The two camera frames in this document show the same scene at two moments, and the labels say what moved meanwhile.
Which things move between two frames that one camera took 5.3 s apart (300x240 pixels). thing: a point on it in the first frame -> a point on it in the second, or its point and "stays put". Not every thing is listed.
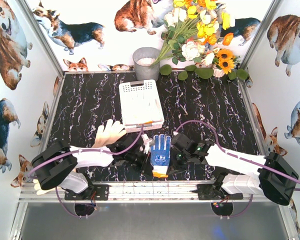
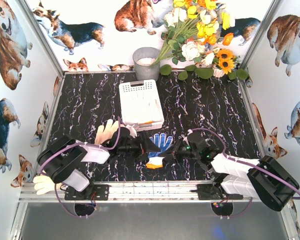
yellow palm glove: x=141 y=107 stays put
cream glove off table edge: x=40 y=191 stays put
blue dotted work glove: x=160 y=151 stays put
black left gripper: x=142 y=158 -> x=139 y=149
